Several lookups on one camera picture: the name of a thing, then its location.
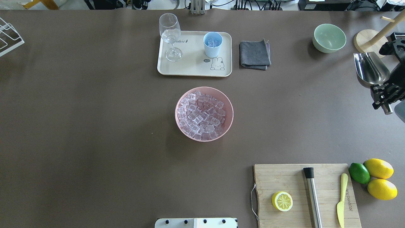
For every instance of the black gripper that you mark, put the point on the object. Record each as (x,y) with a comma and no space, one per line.
(398,75)

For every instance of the steel ice scoop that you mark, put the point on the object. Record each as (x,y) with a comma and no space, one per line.
(371,71)

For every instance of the wooden cup tree stand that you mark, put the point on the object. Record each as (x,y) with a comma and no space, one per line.
(371,40)

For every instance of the blue plastic cup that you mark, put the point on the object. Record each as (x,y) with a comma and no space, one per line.
(212,44)

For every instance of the pile of clear ice cubes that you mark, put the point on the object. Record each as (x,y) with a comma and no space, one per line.
(201,116)

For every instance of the white cup rack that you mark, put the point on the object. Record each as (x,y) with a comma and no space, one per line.
(10,38)

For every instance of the yellow lemon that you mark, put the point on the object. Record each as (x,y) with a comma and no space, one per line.
(382,189)
(379,168)

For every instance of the green bowl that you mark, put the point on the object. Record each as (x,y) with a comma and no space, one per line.
(328,38)

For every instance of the green lime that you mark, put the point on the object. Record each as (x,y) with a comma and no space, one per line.
(359,173)

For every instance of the yellow plastic knife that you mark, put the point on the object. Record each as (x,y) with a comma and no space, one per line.
(340,207)

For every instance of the grey folded cloth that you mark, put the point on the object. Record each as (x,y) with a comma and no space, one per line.
(255,54)

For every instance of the steel muddler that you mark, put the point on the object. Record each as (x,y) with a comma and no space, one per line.
(310,179)

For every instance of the half lemon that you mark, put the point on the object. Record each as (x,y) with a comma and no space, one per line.
(282,201)

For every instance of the pink bowl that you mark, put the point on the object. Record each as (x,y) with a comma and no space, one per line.
(219,95)

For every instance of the cream rabbit tray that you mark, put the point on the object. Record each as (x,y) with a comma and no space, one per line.
(194,61)

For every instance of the clear wine glass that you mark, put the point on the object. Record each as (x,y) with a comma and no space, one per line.
(170,32)

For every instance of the aluminium frame post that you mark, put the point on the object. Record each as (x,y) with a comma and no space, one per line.
(197,7)

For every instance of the white pedestal column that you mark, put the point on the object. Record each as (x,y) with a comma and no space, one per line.
(196,223)

